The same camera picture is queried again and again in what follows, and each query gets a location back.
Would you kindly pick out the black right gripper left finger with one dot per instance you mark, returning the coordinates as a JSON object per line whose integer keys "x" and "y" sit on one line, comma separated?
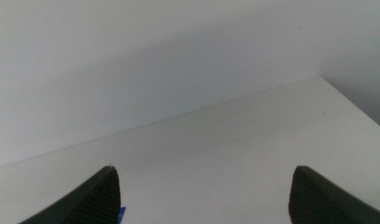
{"x": 96, "y": 199}

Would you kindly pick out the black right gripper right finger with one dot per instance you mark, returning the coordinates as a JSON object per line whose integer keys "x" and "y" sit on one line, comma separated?
{"x": 317, "y": 202}

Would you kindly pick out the blue rectangular mat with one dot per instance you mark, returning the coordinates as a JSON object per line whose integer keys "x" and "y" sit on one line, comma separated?
{"x": 121, "y": 214}

